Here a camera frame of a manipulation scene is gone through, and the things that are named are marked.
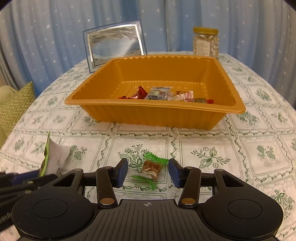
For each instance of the green zigzag pillow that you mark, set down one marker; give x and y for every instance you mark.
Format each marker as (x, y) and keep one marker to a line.
(16, 106)

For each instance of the blue star print curtain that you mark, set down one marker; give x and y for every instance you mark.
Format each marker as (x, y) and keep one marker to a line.
(46, 34)

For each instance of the white blue snack packet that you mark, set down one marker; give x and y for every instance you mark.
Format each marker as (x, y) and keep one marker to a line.
(157, 93)

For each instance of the beige sofa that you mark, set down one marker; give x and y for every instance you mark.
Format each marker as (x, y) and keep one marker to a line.
(4, 92)

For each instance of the small red wrapped candy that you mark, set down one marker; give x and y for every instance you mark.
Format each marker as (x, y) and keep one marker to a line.
(124, 97)

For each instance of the clear jar yellow lid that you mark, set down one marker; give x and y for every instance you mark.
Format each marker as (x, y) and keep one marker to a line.
(205, 44)

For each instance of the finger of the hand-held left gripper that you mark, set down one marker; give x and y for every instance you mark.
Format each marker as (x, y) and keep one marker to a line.
(25, 178)
(34, 185)

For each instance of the pink clear candy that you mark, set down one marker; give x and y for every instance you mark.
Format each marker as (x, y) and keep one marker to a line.
(185, 95)

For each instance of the red gold candy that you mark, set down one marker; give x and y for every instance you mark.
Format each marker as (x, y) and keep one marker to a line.
(203, 101)

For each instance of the brown candy green wrapper ends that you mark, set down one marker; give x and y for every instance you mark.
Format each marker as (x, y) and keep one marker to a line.
(150, 171)

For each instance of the white green snack packet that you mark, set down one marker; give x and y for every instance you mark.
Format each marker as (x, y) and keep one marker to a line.
(55, 157)

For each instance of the silver sand picture frame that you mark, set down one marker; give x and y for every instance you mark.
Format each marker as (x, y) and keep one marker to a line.
(115, 41)

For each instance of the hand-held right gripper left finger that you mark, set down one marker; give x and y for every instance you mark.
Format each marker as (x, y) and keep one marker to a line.
(122, 173)

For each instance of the orange plastic tray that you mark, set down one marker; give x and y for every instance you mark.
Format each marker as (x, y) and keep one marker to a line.
(161, 115)

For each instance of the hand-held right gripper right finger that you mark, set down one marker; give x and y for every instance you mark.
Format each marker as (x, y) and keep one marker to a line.
(174, 173)

